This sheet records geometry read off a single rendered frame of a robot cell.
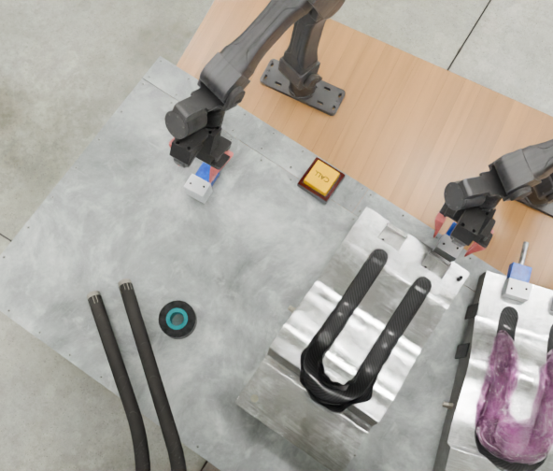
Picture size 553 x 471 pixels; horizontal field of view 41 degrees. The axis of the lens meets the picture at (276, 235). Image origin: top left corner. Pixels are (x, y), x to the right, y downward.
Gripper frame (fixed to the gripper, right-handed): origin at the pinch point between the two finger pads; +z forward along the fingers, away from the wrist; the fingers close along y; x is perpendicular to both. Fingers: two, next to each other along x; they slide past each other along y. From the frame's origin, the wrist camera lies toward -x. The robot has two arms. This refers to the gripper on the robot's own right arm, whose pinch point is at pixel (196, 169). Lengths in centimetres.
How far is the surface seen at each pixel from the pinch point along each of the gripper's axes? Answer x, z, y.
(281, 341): -20.3, 10.6, 34.0
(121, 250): -12.5, 21.6, -8.0
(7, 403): -17, 117, -37
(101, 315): -27.0, 25.6, -2.9
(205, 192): 2.0, 7.1, 2.5
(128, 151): 5.6, 11.3, -19.6
